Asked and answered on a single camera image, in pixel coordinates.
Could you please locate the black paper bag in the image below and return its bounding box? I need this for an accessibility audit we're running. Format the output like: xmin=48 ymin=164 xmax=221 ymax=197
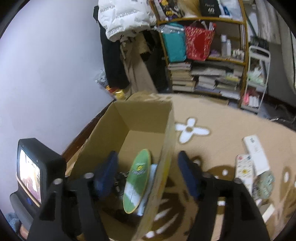
xmin=199 ymin=0 xmax=221 ymax=17

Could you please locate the white puffer jacket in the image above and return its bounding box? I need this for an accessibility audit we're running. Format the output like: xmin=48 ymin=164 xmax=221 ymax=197
xmin=98 ymin=0 xmax=157 ymax=42

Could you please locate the cream small box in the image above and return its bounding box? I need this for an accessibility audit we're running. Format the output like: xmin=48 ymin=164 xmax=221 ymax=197
xmin=259 ymin=203 xmax=275 ymax=223

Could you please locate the teal cartoon earbud case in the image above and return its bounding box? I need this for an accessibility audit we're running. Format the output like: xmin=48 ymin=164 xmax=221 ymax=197
xmin=252 ymin=171 xmax=275 ymax=200

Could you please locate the cardboard box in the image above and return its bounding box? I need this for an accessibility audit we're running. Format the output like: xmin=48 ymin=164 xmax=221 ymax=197
xmin=70 ymin=100 xmax=176 ymax=240

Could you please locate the flat white rectangular device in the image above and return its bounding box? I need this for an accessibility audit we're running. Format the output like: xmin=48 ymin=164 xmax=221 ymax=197
xmin=243 ymin=135 xmax=270 ymax=176

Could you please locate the teal bag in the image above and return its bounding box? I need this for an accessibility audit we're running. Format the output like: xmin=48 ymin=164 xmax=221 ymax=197
xmin=159 ymin=23 xmax=186 ymax=63

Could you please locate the white remote control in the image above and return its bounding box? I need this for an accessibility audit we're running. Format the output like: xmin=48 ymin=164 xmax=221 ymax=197
xmin=235 ymin=154 xmax=254 ymax=195

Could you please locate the stack of books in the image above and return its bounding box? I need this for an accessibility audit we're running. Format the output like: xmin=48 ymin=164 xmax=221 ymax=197
xmin=190 ymin=61 xmax=244 ymax=100
xmin=168 ymin=62 xmax=196 ymax=92

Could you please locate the yellow wooden shelf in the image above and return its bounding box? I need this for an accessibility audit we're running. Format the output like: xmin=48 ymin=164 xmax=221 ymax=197
xmin=150 ymin=1 xmax=249 ymax=101

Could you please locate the blonde wig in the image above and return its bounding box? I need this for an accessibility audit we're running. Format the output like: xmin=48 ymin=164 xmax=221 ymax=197
xmin=178 ymin=0 xmax=202 ymax=18

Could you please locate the right stack of books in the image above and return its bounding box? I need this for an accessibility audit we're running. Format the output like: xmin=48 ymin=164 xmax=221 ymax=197
xmin=190 ymin=61 xmax=244 ymax=100

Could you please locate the white metal cart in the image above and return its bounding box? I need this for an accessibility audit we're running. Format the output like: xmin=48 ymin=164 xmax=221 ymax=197
xmin=240 ymin=45 xmax=271 ymax=114

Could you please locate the beige patterned rug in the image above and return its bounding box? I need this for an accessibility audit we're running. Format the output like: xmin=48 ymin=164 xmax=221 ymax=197
xmin=131 ymin=92 xmax=295 ymax=240

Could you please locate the black hanging coat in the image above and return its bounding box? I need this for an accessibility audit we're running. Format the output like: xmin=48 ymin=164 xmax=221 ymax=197
xmin=93 ymin=6 xmax=130 ymax=89

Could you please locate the red gift bag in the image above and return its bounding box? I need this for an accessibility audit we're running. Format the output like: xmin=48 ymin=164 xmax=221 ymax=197
xmin=185 ymin=22 xmax=216 ymax=61

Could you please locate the left stack of books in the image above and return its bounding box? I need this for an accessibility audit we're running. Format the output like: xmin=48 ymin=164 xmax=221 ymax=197
xmin=168 ymin=62 xmax=196 ymax=92

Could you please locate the plastic bag with toys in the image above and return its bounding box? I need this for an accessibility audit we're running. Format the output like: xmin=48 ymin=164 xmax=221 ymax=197
xmin=96 ymin=69 xmax=127 ymax=100

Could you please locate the beige trench coat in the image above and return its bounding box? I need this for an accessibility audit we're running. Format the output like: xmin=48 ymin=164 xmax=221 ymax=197
xmin=120 ymin=38 xmax=158 ymax=95

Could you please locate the black keys bunch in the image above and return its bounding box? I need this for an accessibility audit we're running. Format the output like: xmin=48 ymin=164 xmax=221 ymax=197
xmin=112 ymin=172 xmax=129 ymax=197

